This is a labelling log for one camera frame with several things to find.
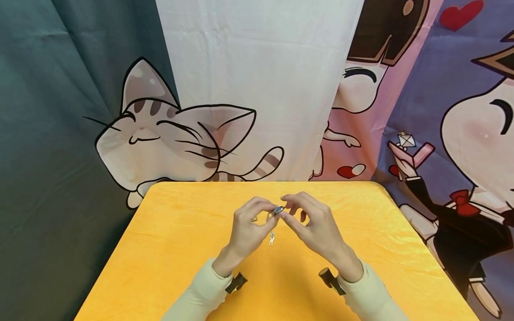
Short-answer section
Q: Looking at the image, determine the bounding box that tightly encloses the person's right forearm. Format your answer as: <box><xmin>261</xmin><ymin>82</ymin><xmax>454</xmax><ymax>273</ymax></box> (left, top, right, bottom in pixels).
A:
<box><xmin>338</xmin><ymin>259</ymin><xmax>410</xmax><ymax>321</ymax></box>

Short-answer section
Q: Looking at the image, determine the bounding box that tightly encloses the person's right hand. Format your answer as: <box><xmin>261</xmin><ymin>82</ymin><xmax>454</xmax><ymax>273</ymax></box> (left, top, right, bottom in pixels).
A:
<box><xmin>279</xmin><ymin>192</ymin><xmax>365</xmax><ymax>283</ymax></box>

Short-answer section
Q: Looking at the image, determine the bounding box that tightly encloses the black wrist band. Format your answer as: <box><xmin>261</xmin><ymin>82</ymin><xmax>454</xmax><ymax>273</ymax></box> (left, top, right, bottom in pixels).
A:
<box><xmin>225</xmin><ymin>272</ymin><xmax>248</xmax><ymax>295</ymax></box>
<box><xmin>318</xmin><ymin>267</ymin><xmax>347</xmax><ymax>296</ymax></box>

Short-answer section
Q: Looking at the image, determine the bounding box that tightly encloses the person's left forearm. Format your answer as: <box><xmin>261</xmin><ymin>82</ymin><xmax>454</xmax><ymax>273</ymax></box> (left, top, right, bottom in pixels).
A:
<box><xmin>161</xmin><ymin>258</ymin><xmax>233</xmax><ymax>321</ymax></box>

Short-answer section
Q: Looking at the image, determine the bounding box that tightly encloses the person's left hand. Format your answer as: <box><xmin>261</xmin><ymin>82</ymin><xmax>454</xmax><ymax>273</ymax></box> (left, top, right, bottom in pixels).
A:
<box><xmin>212</xmin><ymin>197</ymin><xmax>279</xmax><ymax>278</ymax></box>

